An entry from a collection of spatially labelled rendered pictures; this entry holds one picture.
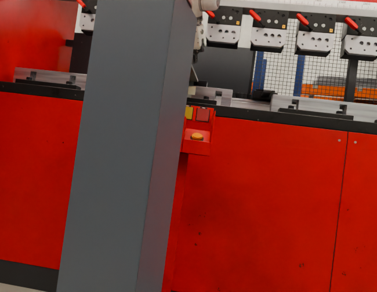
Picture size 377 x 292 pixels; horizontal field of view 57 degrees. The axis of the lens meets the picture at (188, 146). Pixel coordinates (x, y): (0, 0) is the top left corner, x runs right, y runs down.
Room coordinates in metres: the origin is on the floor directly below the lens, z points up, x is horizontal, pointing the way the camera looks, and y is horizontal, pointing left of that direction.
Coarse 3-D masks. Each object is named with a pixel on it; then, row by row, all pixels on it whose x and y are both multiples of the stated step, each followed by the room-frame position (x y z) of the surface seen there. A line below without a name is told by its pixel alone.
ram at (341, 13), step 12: (60, 0) 1.71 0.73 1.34; (72, 0) 1.69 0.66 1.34; (228, 0) 1.53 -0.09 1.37; (348, 0) 1.47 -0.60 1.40; (360, 0) 1.46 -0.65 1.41; (372, 0) 1.46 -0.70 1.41; (300, 12) 1.50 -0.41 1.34; (312, 12) 1.49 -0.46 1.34; (324, 12) 1.48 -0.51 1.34; (336, 12) 1.47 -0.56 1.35; (348, 12) 1.47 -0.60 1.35; (360, 12) 1.46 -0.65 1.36; (372, 12) 1.46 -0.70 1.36
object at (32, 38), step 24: (0, 0) 1.57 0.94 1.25; (24, 0) 1.74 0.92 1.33; (48, 0) 1.95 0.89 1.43; (0, 24) 1.60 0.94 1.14; (24, 24) 1.77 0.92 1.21; (48, 24) 1.98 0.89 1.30; (72, 24) 2.26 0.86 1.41; (0, 48) 1.62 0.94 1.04; (24, 48) 1.80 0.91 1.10; (48, 48) 2.02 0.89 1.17; (0, 72) 1.65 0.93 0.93
